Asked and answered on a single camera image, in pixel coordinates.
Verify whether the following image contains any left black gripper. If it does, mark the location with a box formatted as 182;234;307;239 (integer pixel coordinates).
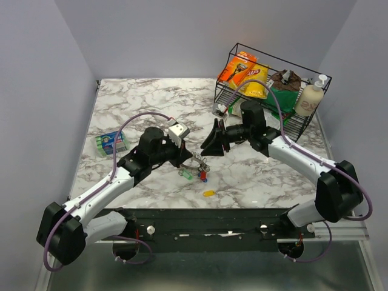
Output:
150;135;193;169

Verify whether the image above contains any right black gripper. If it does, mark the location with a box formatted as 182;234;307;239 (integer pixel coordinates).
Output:
200;118;252;158

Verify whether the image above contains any green key tag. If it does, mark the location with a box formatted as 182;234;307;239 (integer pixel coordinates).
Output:
178;169;193;180

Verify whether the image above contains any metal keyring holder with rings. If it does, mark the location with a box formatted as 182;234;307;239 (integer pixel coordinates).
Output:
180;152;210;175

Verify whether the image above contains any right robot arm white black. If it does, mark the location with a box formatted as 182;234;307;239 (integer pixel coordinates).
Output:
201;101;363;238

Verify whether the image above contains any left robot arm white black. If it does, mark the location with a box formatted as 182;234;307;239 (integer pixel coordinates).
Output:
36;123;193;266

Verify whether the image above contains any yellow key tag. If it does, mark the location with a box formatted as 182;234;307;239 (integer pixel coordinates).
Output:
202;190;215;197

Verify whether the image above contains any orange razor package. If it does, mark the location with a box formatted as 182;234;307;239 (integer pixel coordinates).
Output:
218;51;258;89

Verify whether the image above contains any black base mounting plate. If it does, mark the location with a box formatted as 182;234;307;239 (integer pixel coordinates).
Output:
116;207;315;253

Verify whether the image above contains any yellow chips bag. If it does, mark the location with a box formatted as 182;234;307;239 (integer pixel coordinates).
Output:
229;64;269;99

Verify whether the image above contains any green sponge pack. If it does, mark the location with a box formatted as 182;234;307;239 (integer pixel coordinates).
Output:
92;132;129;157

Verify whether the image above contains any dark green bag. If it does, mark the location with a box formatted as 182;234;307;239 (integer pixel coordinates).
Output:
271;86;299;113

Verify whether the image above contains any brown crumpled bag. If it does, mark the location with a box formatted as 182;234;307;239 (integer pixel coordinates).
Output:
270;70;301;92

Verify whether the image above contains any cream lotion pump bottle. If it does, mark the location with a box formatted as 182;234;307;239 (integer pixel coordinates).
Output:
294;74;328;117

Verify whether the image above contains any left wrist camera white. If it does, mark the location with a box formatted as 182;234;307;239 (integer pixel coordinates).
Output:
167;118;190;147

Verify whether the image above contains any black wire basket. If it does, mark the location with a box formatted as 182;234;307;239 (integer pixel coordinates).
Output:
213;42;320;142

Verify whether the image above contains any aluminium frame rail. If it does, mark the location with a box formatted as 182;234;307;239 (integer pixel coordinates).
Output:
48;216;371;243

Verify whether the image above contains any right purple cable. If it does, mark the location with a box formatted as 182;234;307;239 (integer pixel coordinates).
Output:
222;80;372;221

